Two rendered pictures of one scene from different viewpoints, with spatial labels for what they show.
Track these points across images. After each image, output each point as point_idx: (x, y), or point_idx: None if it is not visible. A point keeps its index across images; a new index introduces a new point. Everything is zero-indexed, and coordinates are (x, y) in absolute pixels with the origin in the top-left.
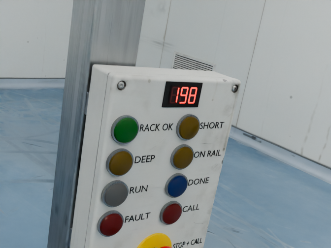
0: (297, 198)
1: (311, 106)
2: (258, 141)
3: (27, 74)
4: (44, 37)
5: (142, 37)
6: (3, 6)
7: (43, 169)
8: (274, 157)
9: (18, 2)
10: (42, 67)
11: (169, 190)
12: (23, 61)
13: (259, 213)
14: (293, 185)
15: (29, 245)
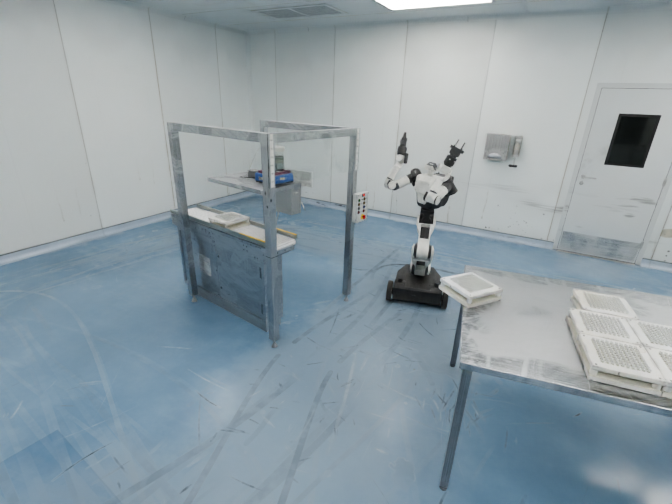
0: (368, 225)
1: (364, 184)
2: (343, 206)
3: (208, 198)
4: (212, 175)
5: None
6: (191, 163)
7: None
8: None
9: (197, 159)
10: (214, 192)
11: (363, 207)
12: (205, 191)
13: (356, 233)
14: (365, 221)
15: (286, 258)
